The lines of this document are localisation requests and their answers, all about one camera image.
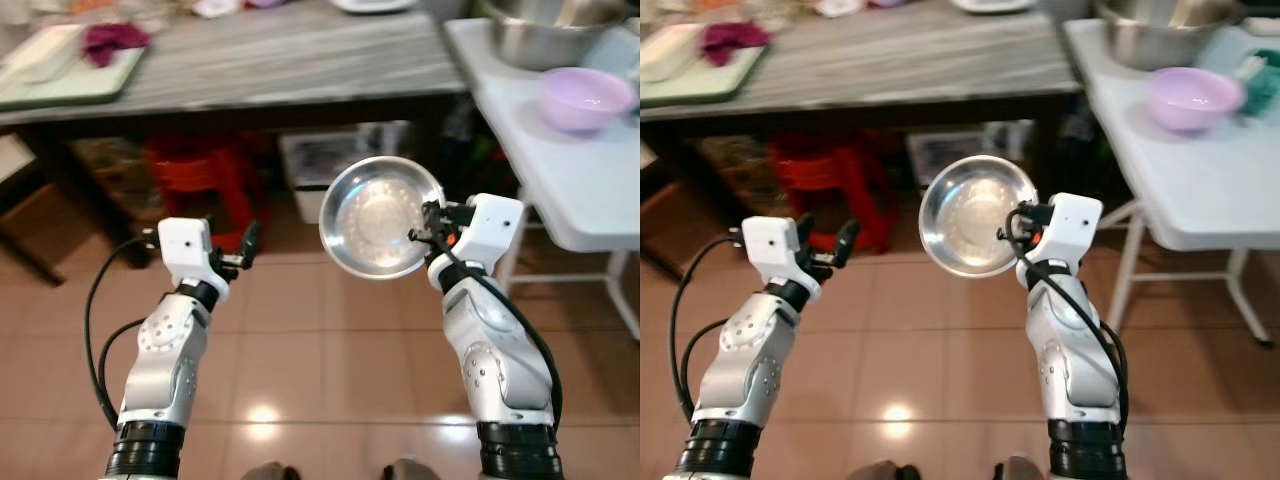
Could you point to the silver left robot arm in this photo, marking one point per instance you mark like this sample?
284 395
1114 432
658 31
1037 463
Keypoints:
745 360
165 360

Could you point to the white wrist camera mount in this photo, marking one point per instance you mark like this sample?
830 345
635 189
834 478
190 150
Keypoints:
185 240
1075 220
768 243
492 222

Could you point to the red plastic stool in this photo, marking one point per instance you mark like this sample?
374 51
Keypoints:
820 165
200 170

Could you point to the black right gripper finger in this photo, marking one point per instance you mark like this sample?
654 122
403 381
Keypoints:
422 235
1008 233

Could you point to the white storage box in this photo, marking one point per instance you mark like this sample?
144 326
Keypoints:
340 155
960 140

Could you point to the green cloth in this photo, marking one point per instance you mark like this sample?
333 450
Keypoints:
1260 85

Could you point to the green tray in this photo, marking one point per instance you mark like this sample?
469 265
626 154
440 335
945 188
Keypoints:
70 90
700 88

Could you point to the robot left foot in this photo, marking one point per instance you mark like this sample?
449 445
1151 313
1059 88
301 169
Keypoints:
270 472
895 472

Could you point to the large stainless steel basin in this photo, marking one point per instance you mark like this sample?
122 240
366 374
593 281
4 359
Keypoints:
1140 45
530 45

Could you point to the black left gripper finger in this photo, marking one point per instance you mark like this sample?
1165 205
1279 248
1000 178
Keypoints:
251 245
210 235
806 232
848 244

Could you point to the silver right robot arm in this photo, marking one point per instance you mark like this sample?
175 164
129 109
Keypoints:
1075 360
500 360

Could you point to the grey wooden table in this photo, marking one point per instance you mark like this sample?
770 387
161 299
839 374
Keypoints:
280 60
900 60

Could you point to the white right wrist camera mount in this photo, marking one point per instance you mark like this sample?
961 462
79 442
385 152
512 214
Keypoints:
492 222
1075 220

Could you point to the small stainless steel bowl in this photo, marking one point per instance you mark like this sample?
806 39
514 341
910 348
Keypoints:
375 215
965 215

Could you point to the brown basket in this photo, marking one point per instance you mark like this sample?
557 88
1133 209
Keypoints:
110 165
735 160

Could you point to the white rectangular dish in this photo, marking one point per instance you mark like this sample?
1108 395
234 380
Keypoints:
45 55
668 52

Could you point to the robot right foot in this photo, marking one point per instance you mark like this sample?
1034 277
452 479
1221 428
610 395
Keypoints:
412 470
1020 470

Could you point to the pink plastic bowl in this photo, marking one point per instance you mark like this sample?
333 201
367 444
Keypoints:
1190 100
585 100

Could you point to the white plate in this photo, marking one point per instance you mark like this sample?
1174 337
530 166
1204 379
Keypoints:
372 4
992 4

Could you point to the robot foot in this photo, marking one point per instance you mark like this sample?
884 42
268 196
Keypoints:
1020 470
895 472
270 472
412 470

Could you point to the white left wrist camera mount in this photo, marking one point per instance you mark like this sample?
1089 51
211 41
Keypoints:
768 243
185 240

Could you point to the magenta cloth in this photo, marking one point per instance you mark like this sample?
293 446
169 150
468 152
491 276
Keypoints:
735 42
112 42

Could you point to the white folding table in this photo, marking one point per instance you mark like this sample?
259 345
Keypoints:
570 180
1180 180

